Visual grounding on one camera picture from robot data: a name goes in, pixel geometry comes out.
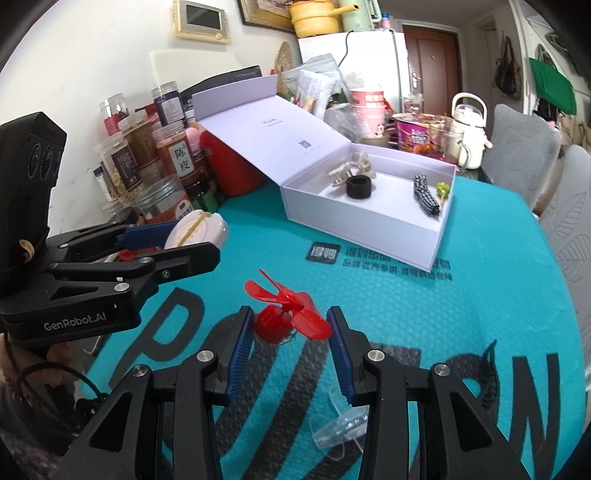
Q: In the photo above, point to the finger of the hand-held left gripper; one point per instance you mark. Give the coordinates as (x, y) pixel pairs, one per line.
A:
(184, 258)
(138, 235)

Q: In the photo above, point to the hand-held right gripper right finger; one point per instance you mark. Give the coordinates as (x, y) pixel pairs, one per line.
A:
(339, 355)

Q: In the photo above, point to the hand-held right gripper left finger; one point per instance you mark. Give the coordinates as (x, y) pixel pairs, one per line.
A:
(240, 355)

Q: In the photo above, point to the white round compact case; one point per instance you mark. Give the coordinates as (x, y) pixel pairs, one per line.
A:
(198, 228)

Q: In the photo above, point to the red fan hair clip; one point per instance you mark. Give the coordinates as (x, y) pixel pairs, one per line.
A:
(268, 325)

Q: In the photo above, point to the white lidded gift box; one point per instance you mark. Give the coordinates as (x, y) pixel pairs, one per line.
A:
(369, 221)

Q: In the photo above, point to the person's left hand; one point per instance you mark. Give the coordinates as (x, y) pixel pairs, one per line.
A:
(62, 364)

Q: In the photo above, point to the large clear plastic jar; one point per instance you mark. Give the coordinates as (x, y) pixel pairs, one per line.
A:
(161, 201)

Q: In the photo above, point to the bean filled jar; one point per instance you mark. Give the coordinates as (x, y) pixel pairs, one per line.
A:
(117, 173)

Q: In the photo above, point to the green glass jar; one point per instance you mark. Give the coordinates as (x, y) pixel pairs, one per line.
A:
(205, 196)

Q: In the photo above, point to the clear plastic hair clip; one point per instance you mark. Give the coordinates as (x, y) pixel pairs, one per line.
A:
(332, 431)

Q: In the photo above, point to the orange peel jar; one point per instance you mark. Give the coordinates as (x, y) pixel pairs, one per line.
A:
(178, 152)

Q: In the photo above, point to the brown spice jar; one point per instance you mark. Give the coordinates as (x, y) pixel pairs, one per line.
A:
(138, 138)

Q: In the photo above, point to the red plastic container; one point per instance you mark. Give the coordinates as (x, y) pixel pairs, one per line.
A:
(231, 170)

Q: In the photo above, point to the red spice jar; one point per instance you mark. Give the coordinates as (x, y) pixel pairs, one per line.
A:
(113, 115)

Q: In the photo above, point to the teal bubble mailer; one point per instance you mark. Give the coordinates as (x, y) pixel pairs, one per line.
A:
(461, 323)

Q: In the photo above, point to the purple spice jar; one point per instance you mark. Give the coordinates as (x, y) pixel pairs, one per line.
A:
(168, 104)

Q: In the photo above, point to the white foam board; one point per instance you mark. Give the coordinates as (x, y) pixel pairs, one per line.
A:
(184, 64)

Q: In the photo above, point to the black flat box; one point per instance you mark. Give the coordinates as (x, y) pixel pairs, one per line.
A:
(231, 79)

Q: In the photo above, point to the beige hair claw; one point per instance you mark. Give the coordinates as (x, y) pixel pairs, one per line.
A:
(344, 170)

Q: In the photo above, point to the small green hair clip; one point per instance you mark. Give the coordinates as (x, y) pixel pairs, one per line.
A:
(443, 188)

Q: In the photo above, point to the grey transparent plastic bag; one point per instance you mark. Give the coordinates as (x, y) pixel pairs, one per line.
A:
(344, 120)

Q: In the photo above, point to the rolled printed leaflet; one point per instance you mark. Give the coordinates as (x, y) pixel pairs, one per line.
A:
(314, 90)

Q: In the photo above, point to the woven straw fan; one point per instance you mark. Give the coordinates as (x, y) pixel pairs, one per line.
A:
(286, 57)

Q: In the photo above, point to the pink panda paper cup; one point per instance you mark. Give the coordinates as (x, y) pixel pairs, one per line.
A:
(371, 122)

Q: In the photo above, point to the purple instant noodle bowl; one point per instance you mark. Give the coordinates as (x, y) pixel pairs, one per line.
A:
(411, 136)

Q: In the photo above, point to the grey zip pouch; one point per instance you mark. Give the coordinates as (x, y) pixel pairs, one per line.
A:
(318, 64)

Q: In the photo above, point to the glass mug with red drink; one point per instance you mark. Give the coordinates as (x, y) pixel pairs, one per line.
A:
(445, 143)

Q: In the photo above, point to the grey leaf pattern chair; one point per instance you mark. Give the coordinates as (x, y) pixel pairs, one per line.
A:
(517, 152)
(568, 230)

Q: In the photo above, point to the glass cup with red print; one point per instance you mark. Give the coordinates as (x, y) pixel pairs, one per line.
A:
(412, 104)

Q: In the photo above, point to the yellow cooking pot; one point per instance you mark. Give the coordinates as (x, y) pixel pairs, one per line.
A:
(314, 23)

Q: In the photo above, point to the white refrigerator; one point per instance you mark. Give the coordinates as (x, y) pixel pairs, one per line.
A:
(369, 60)

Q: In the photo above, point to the green electric kettle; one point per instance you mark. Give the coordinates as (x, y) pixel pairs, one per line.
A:
(358, 18)

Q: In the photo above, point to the small plastic bottle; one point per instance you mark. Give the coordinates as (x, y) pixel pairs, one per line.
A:
(386, 23)

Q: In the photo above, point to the brown entrance door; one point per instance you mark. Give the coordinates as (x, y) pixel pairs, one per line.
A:
(434, 55)

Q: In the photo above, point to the dark hanging bag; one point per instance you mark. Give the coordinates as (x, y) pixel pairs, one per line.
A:
(508, 69)

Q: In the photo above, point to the green tote bag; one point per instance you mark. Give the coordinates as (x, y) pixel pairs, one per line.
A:
(551, 85)

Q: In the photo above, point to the beige wall intercom panel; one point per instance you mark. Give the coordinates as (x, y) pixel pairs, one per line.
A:
(201, 16)

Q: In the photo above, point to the gold picture frame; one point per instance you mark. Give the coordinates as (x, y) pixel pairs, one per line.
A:
(263, 14)

